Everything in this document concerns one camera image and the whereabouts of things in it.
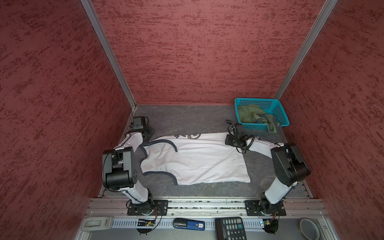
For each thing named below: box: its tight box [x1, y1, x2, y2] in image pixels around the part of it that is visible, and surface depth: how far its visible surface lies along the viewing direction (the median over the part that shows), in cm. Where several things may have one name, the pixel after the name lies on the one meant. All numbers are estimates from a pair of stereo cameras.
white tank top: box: [140, 132, 251, 185], surface depth 92 cm
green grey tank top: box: [237, 104, 281, 134], surface depth 106 cm
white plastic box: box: [81, 216, 114, 231], surface depth 69 cm
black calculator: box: [214, 216, 248, 240], surface depth 68 cm
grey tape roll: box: [298, 217, 321, 240], surface depth 70 cm
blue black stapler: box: [172, 217, 206, 231], surface depth 68 cm
